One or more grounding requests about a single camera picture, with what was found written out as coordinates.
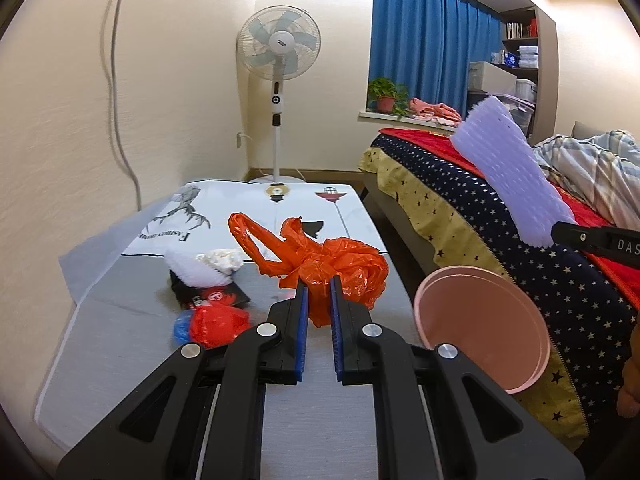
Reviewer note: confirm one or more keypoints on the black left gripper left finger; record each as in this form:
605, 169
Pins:
199, 414

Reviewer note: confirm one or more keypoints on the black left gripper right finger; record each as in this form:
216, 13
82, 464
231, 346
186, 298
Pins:
437, 414

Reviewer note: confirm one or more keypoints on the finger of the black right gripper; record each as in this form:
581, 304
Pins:
616, 244

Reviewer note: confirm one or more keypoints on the red plastic wrapper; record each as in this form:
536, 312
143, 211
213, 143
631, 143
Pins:
210, 325

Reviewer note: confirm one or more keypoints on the lavender foam sheet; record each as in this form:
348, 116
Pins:
491, 141

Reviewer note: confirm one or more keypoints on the pink plastic trash bin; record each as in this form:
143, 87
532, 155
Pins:
489, 319

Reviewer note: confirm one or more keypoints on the black red packet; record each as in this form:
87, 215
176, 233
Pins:
191, 297

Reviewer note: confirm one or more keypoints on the white tissue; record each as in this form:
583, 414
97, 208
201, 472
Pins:
225, 261

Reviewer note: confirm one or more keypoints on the orange plastic bag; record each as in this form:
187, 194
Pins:
293, 257

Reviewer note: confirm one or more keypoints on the person's right hand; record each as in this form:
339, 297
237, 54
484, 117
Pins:
628, 402

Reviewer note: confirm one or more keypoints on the striped grey duvet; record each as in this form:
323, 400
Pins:
601, 171

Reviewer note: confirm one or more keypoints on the navy star bed sheet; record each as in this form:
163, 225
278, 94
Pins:
589, 349

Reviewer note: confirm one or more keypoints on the grey table cover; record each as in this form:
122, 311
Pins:
121, 331

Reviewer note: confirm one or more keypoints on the white printed cloth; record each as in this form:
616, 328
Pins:
195, 219

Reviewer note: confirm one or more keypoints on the red floral blanket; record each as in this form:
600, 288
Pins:
450, 204

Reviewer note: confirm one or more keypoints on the grey storage box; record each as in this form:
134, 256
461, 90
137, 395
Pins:
490, 78

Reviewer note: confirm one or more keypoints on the wooden bookshelf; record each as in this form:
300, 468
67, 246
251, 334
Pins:
530, 51

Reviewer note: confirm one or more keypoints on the pink folded clothes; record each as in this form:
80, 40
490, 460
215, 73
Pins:
441, 113

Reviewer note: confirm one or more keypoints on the potted green plant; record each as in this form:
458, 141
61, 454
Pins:
386, 97

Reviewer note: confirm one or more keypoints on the blue window curtain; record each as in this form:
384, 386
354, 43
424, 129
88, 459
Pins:
426, 46

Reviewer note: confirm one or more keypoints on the white standing fan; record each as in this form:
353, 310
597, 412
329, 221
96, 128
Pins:
278, 43

